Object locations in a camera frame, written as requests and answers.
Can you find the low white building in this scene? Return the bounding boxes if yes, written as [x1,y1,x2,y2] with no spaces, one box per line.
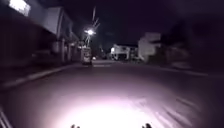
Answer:
[110,43,139,62]

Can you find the grey asphalt road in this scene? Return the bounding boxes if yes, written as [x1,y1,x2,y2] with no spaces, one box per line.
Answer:
[0,60,224,128]

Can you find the vehicle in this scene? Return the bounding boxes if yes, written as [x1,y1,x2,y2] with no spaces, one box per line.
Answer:
[81,47,93,66]

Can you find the street lamp pole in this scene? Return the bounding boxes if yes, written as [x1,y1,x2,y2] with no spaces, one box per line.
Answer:
[83,6,101,51]

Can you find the tall white building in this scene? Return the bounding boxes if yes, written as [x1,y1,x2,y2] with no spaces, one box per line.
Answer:
[137,32,162,63]

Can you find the row of dark buildings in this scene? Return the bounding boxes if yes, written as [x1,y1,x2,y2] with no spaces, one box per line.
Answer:
[0,0,88,72]

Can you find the dark trees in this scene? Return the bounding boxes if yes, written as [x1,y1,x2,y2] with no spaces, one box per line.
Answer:
[156,18,224,72]

